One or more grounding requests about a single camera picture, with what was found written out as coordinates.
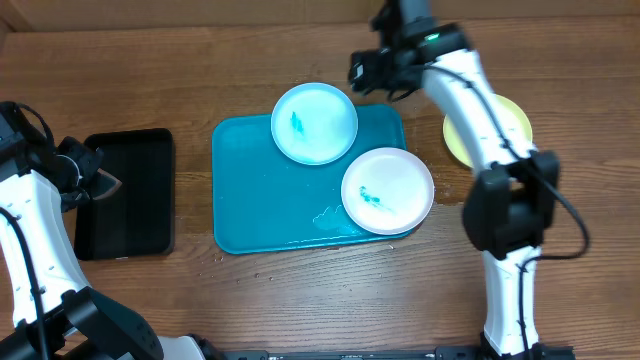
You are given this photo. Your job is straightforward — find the yellow plate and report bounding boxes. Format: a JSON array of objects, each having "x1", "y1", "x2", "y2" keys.
[{"x1": 443, "y1": 95, "x2": 533, "y2": 168}]

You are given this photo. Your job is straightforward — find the light blue plate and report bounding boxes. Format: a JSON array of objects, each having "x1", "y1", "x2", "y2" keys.
[{"x1": 270, "y1": 82, "x2": 359, "y2": 166}]

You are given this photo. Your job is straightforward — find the pink plate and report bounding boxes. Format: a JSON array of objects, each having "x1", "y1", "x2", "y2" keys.
[{"x1": 341, "y1": 147, "x2": 435, "y2": 236}]

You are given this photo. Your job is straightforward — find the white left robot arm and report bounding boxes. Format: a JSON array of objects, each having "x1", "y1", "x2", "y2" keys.
[{"x1": 1, "y1": 101, "x2": 224, "y2": 360}]

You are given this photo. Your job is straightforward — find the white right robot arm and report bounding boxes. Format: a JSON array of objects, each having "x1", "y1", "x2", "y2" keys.
[{"x1": 348, "y1": 0, "x2": 590, "y2": 360}]

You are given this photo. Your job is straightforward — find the black plastic tray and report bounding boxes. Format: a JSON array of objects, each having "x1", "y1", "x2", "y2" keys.
[{"x1": 74, "y1": 128, "x2": 175, "y2": 261}]

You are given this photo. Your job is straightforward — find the teal plastic tray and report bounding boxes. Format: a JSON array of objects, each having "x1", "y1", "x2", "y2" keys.
[{"x1": 212, "y1": 104, "x2": 407, "y2": 255}]

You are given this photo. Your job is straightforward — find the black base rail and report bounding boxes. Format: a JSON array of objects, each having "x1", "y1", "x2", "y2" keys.
[{"x1": 197, "y1": 340, "x2": 576, "y2": 360}]

